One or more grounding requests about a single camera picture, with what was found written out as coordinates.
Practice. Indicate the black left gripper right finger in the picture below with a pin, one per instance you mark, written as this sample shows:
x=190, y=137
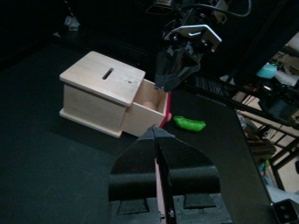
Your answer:
x=191, y=175

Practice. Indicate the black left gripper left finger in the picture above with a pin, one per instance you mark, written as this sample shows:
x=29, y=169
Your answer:
x=132, y=175

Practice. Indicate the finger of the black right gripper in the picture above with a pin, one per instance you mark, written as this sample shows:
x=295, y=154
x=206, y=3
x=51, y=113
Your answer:
x=191, y=62
x=167, y=73

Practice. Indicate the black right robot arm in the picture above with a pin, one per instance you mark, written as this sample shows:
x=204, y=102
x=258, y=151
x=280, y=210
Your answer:
x=191, y=13

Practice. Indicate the peach wooden ball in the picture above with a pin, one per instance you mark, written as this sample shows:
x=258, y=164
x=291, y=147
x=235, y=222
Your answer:
x=147, y=103

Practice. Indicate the green toy pea pod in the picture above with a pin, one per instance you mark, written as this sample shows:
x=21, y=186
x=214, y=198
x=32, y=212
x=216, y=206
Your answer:
x=190, y=123

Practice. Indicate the wooden drawer with pink front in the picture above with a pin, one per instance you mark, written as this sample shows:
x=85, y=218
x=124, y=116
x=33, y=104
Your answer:
x=141, y=121

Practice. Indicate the teal round container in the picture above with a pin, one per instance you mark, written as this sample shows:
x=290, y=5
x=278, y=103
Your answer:
x=266, y=71

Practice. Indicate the wooden box with coin slot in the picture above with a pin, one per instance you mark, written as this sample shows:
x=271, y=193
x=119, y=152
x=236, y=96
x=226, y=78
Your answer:
x=93, y=96

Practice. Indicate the black metal rack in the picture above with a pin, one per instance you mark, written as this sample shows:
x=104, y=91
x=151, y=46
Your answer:
x=280, y=140

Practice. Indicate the black box with round holes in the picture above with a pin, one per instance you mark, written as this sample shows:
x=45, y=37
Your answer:
x=286, y=210

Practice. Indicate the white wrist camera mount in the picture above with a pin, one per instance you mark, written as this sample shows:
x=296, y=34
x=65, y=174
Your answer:
x=212, y=35

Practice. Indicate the black printed frame rail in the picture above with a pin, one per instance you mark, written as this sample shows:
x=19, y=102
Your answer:
x=212, y=87

